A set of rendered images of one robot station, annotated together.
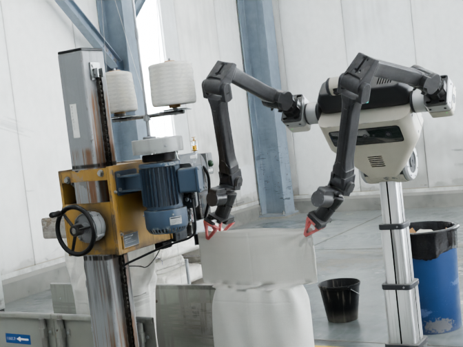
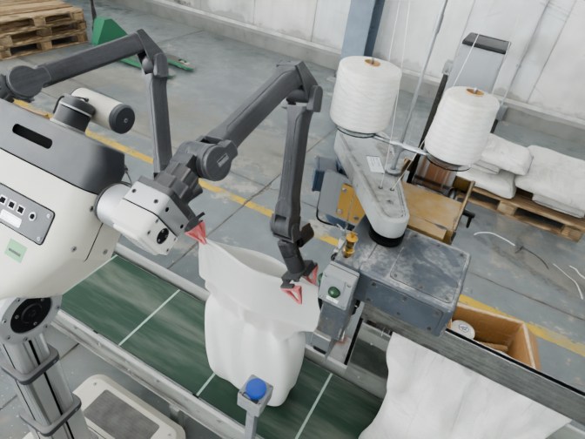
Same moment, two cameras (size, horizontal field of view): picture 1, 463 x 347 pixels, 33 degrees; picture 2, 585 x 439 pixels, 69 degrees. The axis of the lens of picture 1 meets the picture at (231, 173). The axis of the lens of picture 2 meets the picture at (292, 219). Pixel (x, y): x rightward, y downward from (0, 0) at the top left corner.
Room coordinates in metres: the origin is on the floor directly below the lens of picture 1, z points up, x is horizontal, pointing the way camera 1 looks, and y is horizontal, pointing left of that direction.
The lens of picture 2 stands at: (3.96, -0.12, 2.02)
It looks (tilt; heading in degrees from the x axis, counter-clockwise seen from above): 38 degrees down; 172
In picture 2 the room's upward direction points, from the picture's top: 9 degrees clockwise
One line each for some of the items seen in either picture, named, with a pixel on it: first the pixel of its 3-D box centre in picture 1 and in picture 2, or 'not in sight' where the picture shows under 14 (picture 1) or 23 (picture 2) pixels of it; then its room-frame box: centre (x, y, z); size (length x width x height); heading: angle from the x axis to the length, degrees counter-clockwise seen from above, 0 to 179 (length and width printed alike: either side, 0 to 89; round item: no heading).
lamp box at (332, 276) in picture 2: (202, 164); (338, 285); (3.26, 0.12, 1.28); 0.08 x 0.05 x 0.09; 59
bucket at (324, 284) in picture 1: (340, 300); not in sight; (5.37, -0.66, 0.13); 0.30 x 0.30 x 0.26
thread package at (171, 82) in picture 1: (171, 84); (364, 94); (2.87, 0.18, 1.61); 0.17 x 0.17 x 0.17
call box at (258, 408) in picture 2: not in sight; (255, 395); (3.28, -0.05, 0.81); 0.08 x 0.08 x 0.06; 59
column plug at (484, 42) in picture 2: (80, 51); (487, 42); (2.81, 0.49, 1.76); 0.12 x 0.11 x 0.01; 149
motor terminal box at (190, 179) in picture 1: (191, 182); (323, 177); (2.73, 0.14, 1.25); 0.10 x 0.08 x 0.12; 174
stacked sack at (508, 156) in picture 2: not in sight; (493, 150); (0.78, 1.98, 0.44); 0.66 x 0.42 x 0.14; 55
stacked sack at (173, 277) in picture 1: (166, 277); not in sight; (5.97, 0.60, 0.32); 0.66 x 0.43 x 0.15; 150
